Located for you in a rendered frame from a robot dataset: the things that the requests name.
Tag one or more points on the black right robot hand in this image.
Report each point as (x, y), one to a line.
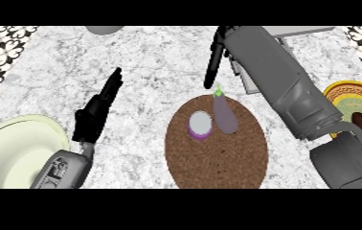
(215, 64)

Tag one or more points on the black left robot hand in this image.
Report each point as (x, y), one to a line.
(94, 112)

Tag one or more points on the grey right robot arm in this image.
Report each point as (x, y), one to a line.
(279, 80)

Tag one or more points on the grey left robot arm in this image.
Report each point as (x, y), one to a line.
(61, 171)

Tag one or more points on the purple eggplant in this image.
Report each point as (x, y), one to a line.
(226, 117)

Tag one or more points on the brown oval placemat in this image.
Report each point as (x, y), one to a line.
(217, 157)

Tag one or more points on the purple can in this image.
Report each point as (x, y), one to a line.
(202, 123)

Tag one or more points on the pale green plate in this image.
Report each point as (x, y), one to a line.
(25, 150)

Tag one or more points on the grey round object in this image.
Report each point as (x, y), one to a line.
(106, 29)

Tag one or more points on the yellow patterned plate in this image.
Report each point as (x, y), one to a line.
(347, 95)

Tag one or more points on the dark brown food item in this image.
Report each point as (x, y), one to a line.
(358, 120)

